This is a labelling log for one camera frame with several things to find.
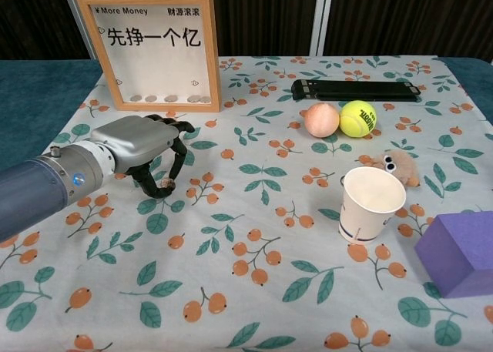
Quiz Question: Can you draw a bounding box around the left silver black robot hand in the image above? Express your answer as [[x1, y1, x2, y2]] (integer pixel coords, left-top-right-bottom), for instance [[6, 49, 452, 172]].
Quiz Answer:
[[90, 114, 196, 199]]

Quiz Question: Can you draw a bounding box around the teal table cover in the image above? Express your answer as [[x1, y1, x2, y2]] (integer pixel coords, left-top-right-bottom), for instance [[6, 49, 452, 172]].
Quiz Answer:
[[0, 55, 493, 199]]

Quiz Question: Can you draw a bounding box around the floral leaf-print tablecloth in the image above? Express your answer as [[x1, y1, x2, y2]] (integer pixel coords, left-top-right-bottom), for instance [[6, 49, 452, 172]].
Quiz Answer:
[[0, 54, 493, 352]]

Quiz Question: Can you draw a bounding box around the pink peach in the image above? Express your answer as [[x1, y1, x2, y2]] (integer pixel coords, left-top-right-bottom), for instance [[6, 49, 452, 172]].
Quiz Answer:
[[304, 102, 340, 139]]

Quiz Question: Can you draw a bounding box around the yellow tennis ball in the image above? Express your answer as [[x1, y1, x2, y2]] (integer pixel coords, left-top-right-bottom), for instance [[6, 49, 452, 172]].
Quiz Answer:
[[339, 99, 377, 138]]

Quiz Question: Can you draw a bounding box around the white paper cup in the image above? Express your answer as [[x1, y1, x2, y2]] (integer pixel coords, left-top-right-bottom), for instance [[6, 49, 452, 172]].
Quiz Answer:
[[338, 166, 407, 246]]

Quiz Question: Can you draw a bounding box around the beige googly-eyed plush toy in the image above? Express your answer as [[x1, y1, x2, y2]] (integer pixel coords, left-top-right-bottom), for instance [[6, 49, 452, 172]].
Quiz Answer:
[[370, 149, 421, 188]]

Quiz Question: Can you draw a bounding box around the purple foam block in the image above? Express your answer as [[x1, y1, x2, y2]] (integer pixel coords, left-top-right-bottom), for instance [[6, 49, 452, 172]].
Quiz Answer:
[[414, 210, 493, 300]]

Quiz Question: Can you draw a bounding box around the wooden frame coin bank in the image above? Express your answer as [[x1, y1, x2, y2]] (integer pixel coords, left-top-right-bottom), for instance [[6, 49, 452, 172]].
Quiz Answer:
[[75, 0, 223, 113]]

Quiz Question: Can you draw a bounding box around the white slanted frame post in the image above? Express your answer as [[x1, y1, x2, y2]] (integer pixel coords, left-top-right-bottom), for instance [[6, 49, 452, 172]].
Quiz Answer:
[[61, 0, 96, 60]]

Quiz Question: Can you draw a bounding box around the white wide frame post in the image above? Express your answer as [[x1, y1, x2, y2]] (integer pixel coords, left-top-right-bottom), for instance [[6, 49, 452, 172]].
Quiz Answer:
[[307, 0, 335, 57]]

